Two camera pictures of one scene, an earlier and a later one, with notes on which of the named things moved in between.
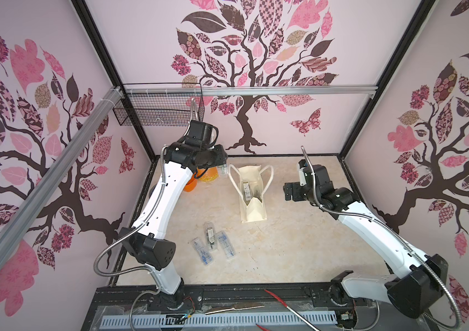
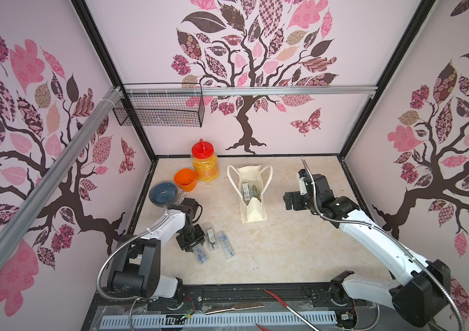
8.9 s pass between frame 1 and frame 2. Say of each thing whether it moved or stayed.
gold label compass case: stayed
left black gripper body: moved
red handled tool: stayed
